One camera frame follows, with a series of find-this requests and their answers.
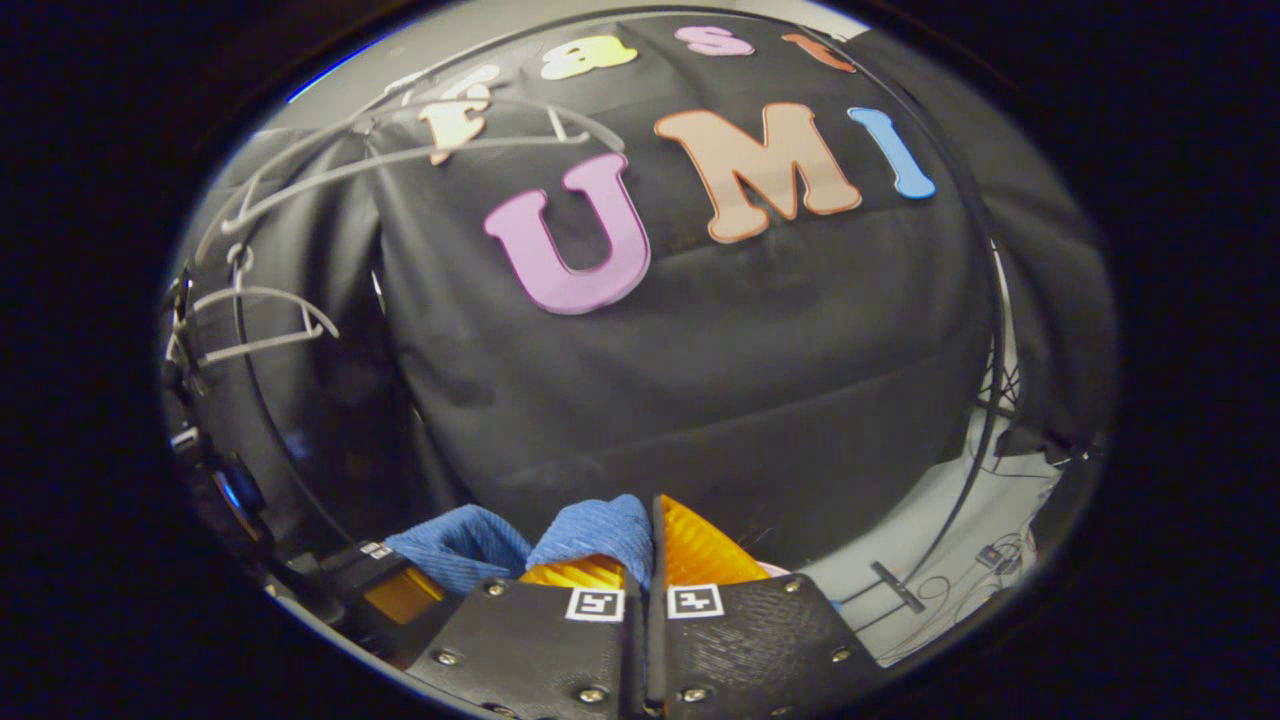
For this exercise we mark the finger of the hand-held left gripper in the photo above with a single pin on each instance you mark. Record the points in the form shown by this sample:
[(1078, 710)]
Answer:
[(400, 595)]

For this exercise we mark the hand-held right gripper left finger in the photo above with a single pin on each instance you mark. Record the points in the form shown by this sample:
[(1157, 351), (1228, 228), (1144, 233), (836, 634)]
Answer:
[(560, 650)]

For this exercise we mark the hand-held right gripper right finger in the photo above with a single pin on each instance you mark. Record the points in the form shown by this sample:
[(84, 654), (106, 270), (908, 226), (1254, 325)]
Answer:
[(657, 620)]

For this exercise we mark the blue knit jacket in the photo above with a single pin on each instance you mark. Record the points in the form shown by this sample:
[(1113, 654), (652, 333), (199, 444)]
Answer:
[(470, 545)]

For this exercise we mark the white plastic clothes hanger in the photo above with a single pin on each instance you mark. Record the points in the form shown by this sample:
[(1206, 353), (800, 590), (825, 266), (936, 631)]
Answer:
[(260, 291), (520, 141)]

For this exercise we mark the small black adapter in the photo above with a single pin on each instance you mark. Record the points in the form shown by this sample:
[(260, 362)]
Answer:
[(990, 556)]

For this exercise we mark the black tripod stand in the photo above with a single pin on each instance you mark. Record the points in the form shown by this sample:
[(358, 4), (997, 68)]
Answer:
[(1005, 385)]

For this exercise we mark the black clothes rail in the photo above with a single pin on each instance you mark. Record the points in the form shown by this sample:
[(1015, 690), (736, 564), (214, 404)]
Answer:
[(897, 587)]

